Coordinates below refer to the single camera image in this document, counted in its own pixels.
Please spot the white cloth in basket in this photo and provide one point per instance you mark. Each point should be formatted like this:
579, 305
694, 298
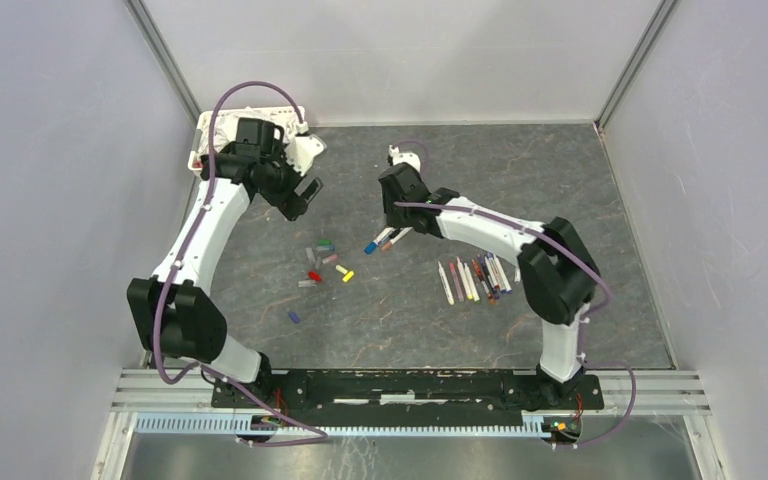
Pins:
225, 129

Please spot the white plastic basket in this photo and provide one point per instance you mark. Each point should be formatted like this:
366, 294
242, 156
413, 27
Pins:
225, 132

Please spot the aluminium frame rail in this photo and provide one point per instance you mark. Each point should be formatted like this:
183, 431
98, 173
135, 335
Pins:
164, 57

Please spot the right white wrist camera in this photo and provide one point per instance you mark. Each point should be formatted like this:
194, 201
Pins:
397, 156

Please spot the blue capped white marker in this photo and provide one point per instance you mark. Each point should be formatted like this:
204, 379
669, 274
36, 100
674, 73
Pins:
378, 240

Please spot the yellow capped white marker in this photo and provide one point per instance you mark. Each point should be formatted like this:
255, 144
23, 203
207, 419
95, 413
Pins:
477, 297

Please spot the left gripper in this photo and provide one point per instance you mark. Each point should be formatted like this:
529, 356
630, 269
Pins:
291, 204

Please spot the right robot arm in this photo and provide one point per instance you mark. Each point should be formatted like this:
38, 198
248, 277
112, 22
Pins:
558, 274

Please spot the red clear pen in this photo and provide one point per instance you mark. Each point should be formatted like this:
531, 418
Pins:
477, 267

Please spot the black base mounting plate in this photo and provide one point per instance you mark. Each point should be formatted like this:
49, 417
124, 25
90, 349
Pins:
422, 398

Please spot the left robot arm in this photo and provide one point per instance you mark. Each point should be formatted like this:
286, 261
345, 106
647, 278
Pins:
172, 309

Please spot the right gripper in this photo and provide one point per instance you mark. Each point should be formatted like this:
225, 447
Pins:
394, 220

